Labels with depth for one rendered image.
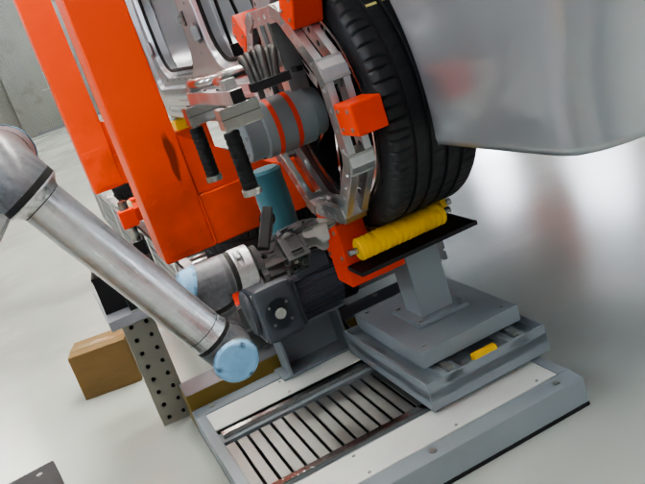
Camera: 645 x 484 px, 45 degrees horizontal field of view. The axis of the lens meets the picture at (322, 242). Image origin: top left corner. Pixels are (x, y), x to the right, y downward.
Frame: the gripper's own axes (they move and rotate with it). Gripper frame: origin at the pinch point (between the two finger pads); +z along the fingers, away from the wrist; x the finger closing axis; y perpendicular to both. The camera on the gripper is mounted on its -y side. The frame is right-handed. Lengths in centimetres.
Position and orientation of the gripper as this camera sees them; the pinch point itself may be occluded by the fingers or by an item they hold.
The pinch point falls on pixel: (329, 221)
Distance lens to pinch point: 177.9
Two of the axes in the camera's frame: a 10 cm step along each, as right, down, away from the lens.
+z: 8.8, -3.8, 2.9
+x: 0.5, -5.2, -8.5
